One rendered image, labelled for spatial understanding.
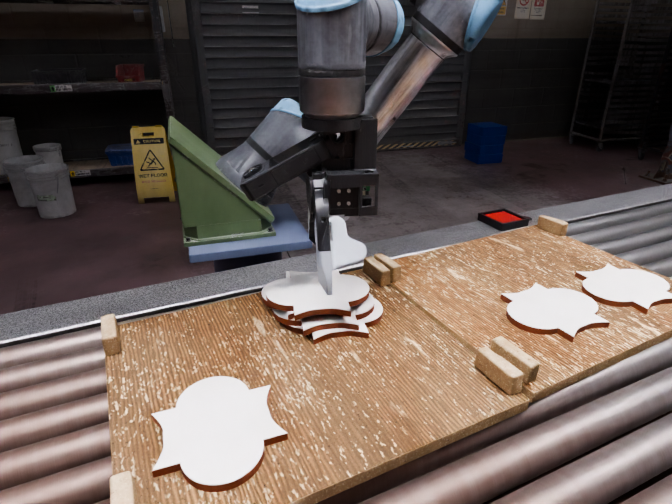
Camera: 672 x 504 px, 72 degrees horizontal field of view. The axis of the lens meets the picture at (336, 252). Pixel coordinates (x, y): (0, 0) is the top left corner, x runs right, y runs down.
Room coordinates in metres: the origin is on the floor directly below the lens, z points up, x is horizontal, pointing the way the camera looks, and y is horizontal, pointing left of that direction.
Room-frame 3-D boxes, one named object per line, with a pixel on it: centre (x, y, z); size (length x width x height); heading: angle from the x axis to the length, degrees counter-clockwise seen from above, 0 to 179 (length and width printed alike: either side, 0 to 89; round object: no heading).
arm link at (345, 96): (0.56, 0.00, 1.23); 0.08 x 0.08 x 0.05
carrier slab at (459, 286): (0.64, -0.32, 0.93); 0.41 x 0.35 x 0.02; 118
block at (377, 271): (0.66, -0.06, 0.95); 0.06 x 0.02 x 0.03; 26
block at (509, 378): (0.42, -0.18, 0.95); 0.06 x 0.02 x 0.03; 26
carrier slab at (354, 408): (0.45, 0.05, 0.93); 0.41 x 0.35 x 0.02; 116
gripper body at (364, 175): (0.56, 0.00, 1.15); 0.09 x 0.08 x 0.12; 98
